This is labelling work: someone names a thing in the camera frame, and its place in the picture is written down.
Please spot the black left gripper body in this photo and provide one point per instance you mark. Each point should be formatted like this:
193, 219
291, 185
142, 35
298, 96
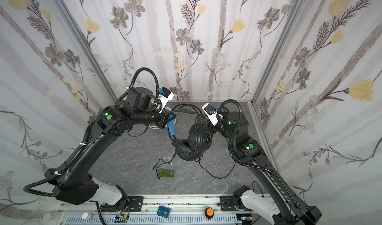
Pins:
162, 119

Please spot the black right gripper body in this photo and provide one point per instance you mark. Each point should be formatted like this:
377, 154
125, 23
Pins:
217, 126

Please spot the mint green headphones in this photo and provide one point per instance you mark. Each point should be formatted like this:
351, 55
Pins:
155, 124

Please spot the black and blue headphones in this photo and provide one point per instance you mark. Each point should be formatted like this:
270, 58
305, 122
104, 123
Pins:
200, 134

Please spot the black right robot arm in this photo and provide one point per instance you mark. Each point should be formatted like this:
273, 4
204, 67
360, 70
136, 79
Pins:
286, 207

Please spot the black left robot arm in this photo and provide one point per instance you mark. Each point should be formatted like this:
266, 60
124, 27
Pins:
113, 196

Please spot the left black corrugated conduit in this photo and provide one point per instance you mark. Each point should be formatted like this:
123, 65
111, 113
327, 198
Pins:
136, 106

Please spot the orange emergency stop button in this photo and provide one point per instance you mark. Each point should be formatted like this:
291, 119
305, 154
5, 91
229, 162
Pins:
209, 213

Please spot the small blue box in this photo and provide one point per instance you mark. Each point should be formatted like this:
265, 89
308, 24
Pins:
163, 212

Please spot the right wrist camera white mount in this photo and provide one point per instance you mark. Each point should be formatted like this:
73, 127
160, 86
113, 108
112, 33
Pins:
210, 112

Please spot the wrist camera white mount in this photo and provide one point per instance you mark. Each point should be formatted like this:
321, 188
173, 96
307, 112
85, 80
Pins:
165, 95
210, 112

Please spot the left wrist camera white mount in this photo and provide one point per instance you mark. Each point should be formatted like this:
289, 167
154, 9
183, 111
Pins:
165, 95

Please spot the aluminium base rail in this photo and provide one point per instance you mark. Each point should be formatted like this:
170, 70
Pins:
86, 214

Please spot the white slotted cable duct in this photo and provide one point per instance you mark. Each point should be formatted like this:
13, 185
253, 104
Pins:
172, 220

